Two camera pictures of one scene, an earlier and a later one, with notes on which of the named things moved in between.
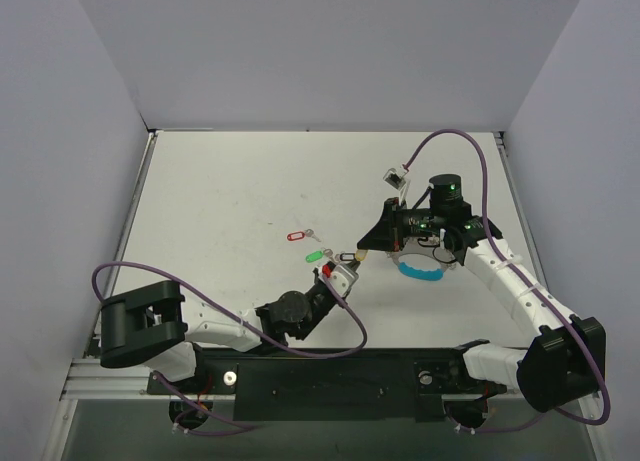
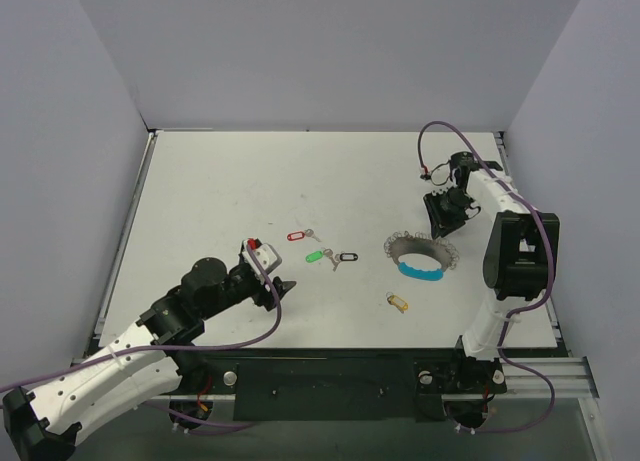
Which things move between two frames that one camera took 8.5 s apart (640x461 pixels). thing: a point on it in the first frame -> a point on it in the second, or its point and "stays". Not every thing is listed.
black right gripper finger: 382,237 -> 443,216
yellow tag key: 361,254 -> 396,301
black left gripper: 326,283 -> 269,295
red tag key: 301,235 stays
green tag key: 318,255 stays
